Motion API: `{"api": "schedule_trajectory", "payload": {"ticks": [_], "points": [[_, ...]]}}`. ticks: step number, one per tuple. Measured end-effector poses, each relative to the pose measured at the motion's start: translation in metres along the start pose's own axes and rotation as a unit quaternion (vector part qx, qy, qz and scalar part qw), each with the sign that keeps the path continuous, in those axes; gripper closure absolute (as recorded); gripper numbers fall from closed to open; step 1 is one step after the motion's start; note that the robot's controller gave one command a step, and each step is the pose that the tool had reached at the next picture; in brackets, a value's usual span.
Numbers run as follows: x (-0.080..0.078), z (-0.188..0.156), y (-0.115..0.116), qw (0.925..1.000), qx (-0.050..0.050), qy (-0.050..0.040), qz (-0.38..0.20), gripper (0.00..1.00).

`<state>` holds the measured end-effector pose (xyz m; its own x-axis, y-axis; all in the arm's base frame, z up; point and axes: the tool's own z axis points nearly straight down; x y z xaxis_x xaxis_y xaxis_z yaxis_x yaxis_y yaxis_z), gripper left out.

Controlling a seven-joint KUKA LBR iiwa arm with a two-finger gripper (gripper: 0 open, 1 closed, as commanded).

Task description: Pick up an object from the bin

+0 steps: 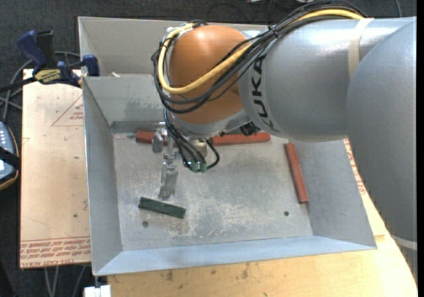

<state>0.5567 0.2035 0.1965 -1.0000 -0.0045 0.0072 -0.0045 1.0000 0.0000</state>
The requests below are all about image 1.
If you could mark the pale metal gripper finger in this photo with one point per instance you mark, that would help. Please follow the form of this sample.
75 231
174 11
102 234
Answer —
168 179
157 143

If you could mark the red-brown flat block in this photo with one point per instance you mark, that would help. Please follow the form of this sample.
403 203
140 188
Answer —
145 137
296 174
243 139

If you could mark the dark green flat block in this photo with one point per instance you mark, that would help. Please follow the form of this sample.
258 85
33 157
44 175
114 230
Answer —
161 207

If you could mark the grey metal bin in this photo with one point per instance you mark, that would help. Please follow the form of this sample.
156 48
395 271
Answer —
238 183

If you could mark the brown cardboard board red print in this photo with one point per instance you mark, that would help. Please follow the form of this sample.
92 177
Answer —
53 169

